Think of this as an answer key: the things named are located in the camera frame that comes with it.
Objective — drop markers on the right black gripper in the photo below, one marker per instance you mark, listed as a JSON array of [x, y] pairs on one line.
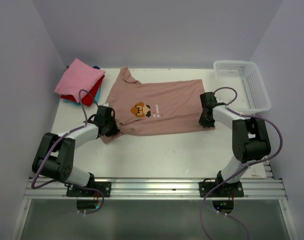
[[205, 124]]

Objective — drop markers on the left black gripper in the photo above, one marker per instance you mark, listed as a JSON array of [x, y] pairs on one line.
[[114, 130]]

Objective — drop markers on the dusty pink printed t shirt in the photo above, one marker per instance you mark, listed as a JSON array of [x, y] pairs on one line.
[[152, 109]]

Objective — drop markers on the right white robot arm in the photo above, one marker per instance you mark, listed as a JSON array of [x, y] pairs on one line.
[[250, 141]]

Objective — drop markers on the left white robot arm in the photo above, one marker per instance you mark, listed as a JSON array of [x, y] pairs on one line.
[[54, 160]]

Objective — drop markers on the folded teal t shirt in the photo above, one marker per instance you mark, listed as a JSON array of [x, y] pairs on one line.
[[98, 95]]

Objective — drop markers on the folded red t shirt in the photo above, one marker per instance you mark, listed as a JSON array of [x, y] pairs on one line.
[[91, 95]]

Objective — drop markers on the white plastic basket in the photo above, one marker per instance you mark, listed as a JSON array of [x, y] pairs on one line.
[[245, 78]]

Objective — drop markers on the folded pink t shirt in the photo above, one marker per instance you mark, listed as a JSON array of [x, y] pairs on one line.
[[80, 83]]

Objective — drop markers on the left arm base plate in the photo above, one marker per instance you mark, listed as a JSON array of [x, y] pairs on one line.
[[97, 189]]

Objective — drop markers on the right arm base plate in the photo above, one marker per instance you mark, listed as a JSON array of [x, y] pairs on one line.
[[211, 188]]

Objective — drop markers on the aluminium mounting rail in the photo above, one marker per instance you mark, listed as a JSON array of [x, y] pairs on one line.
[[168, 189]]

